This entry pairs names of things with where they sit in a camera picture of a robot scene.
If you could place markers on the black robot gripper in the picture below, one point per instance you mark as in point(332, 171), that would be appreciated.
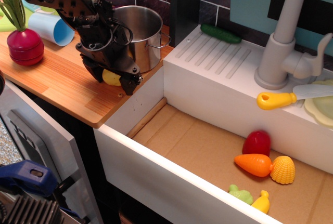
point(105, 47)

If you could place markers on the yellow toy potato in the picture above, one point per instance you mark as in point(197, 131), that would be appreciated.
point(111, 78)

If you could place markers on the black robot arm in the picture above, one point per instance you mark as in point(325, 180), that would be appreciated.
point(76, 13)

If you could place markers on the stainless steel pot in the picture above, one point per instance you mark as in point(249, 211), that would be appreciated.
point(148, 38)

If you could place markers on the light blue plastic cup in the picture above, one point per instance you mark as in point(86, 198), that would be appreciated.
point(51, 28)

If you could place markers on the white drawer box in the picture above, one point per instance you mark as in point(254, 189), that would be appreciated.
point(181, 167)

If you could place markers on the red wooden toy radish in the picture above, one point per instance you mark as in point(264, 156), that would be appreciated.
point(25, 45)

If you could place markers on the grey oven door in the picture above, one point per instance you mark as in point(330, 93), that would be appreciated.
point(39, 138)

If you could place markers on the white toy sink unit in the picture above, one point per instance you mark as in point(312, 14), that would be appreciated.
point(214, 81)

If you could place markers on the light blue toy knife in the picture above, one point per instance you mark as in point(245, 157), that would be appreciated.
point(36, 9)

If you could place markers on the green toy cucumber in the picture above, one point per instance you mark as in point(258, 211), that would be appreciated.
point(220, 34)

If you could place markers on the green cutting board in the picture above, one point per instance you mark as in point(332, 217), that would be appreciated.
point(7, 26)

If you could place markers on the blue clamp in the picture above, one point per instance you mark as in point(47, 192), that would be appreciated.
point(28, 176)

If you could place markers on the red toy pepper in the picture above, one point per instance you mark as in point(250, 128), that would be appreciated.
point(257, 142)

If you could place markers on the black metal heat sink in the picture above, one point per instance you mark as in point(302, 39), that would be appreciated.
point(26, 209)

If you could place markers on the grey toy faucet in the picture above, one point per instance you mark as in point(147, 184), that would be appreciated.
point(280, 59)

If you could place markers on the orange toy carrot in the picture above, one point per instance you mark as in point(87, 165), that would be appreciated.
point(259, 165)

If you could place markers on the green toy lettuce piece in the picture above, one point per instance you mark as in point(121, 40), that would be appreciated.
point(242, 195)

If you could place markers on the yellow toy corn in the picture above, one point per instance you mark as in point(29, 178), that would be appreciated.
point(283, 171)

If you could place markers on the small yellow toy squash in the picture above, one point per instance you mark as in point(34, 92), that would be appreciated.
point(262, 203)

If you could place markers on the pale green toy plate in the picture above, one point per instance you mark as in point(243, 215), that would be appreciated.
point(320, 109)

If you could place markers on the yellow handled toy knife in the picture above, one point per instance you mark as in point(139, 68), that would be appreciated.
point(270, 101)

